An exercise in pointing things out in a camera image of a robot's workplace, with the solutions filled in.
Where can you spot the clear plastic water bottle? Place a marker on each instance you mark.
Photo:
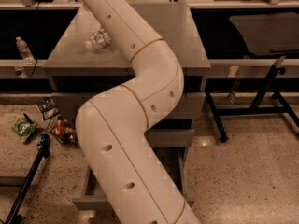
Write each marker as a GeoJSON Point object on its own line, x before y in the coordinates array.
{"type": "Point", "coordinates": [98, 40]}

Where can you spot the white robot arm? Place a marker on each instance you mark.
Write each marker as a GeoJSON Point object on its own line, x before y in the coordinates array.
{"type": "Point", "coordinates": [111, 126]}

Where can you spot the grey middle drawer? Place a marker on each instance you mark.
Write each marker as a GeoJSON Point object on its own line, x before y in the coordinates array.
{"type": "Point", "coordinates": [171, 137]}

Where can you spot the grey top drawer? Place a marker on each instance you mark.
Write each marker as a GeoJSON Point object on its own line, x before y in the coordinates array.
{"type": "Point", "coordinates": [189, 106]}

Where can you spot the grey open bottom drawer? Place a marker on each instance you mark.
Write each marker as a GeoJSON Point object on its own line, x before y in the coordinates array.
{"type": "Point", "coordinates": [93, 198]}

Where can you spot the grey metal drawer cabinet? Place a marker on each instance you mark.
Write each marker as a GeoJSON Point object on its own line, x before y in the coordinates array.
{"type": "Point", "coordinates": [72, 68]}

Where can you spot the small water bottle on ledge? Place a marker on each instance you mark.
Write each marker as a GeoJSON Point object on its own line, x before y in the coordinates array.
{"type": "Point", "coordinates": [25, 51]}

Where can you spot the black and white snack bag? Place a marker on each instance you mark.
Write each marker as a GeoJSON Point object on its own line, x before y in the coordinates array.
{"type": "Point", "coordinates": [48, 109]}

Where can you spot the blue soda can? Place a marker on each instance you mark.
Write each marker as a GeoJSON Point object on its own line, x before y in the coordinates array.
{"type": "Point", "coordinates": [44, 141]}

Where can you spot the green snack bag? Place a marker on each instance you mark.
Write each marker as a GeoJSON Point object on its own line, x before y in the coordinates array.
{"type": "Point", "coordinates": [23, 128]}

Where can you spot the grey chair seat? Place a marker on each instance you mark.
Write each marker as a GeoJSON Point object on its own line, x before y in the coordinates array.
{"type": "Point", "coordinates": [269, 34]}

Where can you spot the black table frame right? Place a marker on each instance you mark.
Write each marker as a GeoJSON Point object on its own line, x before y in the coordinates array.
{"type": "Point", "coordinates": [255, 109]}

